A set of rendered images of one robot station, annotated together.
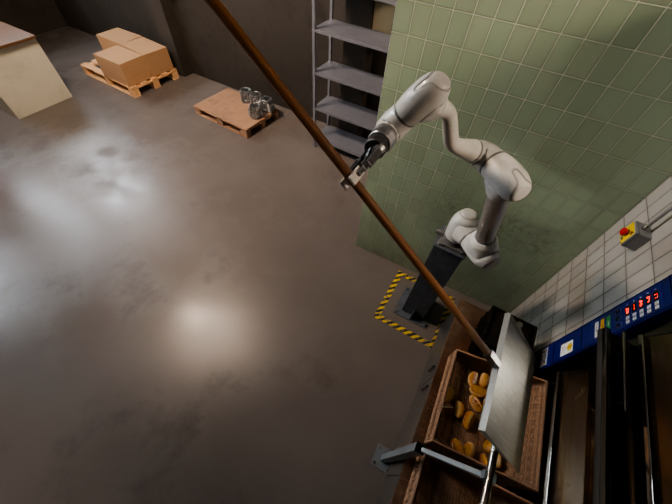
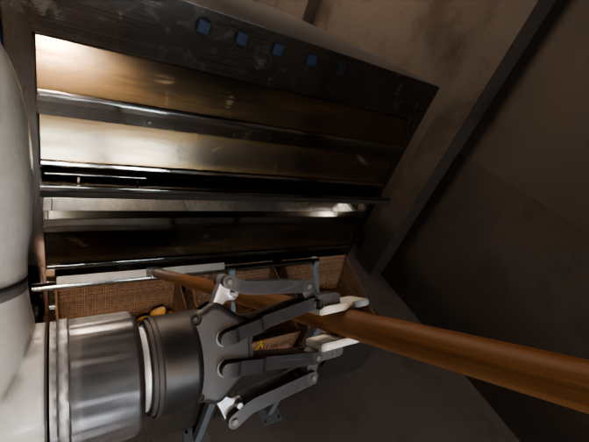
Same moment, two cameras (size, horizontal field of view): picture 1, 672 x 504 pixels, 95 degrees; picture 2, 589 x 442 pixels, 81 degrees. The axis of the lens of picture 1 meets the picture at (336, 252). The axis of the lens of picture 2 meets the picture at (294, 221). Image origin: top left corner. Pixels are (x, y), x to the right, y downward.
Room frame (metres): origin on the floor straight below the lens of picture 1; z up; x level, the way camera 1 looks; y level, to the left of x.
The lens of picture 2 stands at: (1.05, 0.01, 2.23)
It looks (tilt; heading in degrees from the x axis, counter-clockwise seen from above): 31 degrees down; 205
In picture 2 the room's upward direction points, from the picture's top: 22 degrees clockwise
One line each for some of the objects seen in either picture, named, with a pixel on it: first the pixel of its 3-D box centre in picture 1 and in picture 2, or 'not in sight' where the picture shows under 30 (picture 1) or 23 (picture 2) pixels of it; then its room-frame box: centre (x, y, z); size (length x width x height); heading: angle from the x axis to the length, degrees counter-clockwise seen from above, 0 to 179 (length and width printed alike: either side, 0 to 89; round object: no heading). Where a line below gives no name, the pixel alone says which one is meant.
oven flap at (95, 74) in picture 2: not in sight; (277, 109); (-0.29, -0.90, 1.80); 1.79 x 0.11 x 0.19; 155
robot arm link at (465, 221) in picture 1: (464, 225); not in sight; (1.34, -0.79, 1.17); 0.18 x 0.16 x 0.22; 23
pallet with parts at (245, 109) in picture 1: (235, 105); not in sight; (4.29, 1.64, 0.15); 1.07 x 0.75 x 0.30; 64
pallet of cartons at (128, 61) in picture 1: (126, 60); not in sight; (5.21, 3.65, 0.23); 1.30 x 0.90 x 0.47; 64
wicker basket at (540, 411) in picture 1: (485, 412); (126, 329); (0.36, -0.91, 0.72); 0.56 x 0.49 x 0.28; 157
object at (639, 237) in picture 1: (634, 235); not in sight; (1.09, -1.50, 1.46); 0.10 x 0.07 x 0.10; 155
